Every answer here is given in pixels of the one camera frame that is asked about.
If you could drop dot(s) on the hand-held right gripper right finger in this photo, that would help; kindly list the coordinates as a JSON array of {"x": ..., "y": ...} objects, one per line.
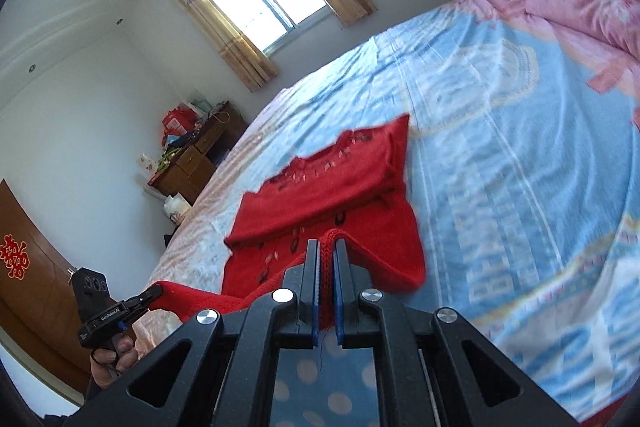
[{"x": 340, "y": 302}]

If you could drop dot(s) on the black bag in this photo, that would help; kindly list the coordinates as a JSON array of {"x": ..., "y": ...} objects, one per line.
[{"x": 168, "y": 238}]

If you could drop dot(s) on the white printed box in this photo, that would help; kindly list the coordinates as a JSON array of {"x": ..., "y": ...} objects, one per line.
[{"x": 146, "y": 163}]

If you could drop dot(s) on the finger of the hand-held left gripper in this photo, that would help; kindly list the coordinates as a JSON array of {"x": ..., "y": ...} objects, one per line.
[{"x": 145, "y": 298}]

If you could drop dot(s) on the brown wooden desk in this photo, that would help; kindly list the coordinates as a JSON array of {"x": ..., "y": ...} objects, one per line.
[{"x": 195, "y": 162}]

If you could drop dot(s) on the person's left forearm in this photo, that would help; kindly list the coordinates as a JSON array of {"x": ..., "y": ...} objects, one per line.
[{"x": 92, "y": 396}]

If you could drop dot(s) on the red gift bag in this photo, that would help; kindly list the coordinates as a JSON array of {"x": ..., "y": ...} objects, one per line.
[{"x": 177, "y": 124}]

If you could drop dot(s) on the brown wooden wardrobe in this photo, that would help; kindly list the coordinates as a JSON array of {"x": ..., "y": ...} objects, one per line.
[{"x": 40, "y": 297}]

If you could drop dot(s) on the red knitted sweater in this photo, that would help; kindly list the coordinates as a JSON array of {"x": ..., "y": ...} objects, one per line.
[{"x": 320, "y": 187}]

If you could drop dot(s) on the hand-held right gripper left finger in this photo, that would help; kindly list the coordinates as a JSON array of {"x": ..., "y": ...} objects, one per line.
[{"x": 315, "y": 302}]

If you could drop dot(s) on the person's left hand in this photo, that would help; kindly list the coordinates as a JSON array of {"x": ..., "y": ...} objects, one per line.
[{"x": 107, "y": 367}]

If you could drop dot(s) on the pale green bag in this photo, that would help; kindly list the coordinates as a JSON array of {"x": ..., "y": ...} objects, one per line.
[{"x": 202, "y": 107}]

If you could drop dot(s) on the blue polka dot cloth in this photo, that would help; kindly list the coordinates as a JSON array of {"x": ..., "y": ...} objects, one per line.
[{"x": 325, "y": 387}]

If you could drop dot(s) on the bed with blue sheet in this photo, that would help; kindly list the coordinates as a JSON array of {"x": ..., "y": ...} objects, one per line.
[{"x": 500, "y": 132}]

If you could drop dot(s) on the white paper bag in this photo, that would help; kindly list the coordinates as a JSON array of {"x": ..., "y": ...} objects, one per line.
[{"x": 176, "y": 208}]

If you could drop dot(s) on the red paper decoration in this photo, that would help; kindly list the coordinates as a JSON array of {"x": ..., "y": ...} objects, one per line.
[{"x": 14, "y": 257}]

